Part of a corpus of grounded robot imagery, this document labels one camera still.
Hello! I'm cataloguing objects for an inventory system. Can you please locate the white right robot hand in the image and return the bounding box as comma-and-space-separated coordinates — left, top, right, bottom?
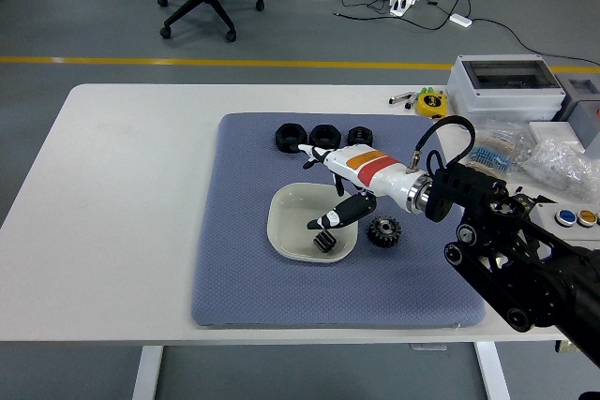
298, 142, 416, 231

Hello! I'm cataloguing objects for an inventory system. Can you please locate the large black gear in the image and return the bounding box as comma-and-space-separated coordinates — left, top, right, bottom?
365, 215, 404, 248

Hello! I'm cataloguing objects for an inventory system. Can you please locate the small black gear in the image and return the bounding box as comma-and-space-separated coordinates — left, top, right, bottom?
312, 230, 337, 256

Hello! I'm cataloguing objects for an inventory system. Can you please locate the small black hex nut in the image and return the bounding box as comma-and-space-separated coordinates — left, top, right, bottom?
346, 125, 375, 146

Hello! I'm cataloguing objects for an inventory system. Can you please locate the large black hex nut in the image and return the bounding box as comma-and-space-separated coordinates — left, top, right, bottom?
273, 122, 308, 154
308, 124, 344, 151

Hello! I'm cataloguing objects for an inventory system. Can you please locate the flat white box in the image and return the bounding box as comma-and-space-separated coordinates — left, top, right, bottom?
528, 121, 587, 153

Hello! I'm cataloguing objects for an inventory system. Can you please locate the yellow tape measure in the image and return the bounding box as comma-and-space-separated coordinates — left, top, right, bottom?
415, 92, 447, 120

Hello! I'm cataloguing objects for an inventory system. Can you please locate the white square plate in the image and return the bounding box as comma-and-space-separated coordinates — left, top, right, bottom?
266, 181, 360, 264

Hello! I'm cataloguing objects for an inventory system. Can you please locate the blue-grey padded mat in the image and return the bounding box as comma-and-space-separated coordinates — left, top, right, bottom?
189, 111, 487, 330

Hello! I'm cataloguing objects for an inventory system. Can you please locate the white power strip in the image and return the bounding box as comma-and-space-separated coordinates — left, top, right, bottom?
388, 0, 420, 17

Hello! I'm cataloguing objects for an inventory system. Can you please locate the white control panel black base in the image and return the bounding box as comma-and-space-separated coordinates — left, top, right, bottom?
532, 200, 600, 244

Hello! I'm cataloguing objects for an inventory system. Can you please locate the bag of clear parts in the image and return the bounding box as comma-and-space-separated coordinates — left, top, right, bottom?
519, 137, 600, 204

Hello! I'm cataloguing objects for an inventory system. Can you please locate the grey device with red button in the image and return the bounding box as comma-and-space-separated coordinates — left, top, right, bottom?
555, 75, 600, 160

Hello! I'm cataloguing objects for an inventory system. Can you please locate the white table leg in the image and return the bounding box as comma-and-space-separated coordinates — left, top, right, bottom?
130, 345, 165, 400
472, 341, 512, 400

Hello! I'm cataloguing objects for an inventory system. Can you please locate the grey electrical enclosure box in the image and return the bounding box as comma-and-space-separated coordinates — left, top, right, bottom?
444, 53, 567, 130

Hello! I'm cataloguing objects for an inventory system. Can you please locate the long black floor cable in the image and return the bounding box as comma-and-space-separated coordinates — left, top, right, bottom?
471, 18, 600, 67

